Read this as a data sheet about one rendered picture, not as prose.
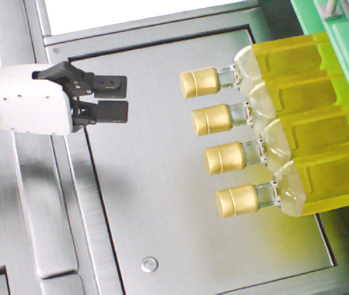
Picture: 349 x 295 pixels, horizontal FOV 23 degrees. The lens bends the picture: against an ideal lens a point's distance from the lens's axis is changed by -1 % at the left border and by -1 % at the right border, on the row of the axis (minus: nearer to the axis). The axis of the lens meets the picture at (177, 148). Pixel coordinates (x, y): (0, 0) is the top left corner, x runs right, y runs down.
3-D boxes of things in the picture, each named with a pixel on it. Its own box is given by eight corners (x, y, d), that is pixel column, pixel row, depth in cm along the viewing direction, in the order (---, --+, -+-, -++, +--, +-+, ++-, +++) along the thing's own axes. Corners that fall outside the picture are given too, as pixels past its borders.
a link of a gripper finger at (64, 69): (22, 95, 107) (63, 106, 109) (41, 62, 101) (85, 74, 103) (22, 87, 108) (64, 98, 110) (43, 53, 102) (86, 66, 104)
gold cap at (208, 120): (222, 112, 110) (189, 119, 110) (225, 97, 107) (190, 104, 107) (230, 135, 109) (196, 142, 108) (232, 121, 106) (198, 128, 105)
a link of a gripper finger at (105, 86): (71, 98, 106) (126, 100, 106) (70, 83, 103) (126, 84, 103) (74, 77, 108) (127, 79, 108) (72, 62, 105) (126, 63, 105)
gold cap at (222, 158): (235, 149, 107) (201, 157, 107) (238, 135, 104) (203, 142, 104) (244, 174, 106) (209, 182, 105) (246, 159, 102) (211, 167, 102)
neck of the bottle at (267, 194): (268, 188, 105) (230, 197, 104) (271, 176, 102) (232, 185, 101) (275, 209, 103) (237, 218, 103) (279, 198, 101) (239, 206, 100)
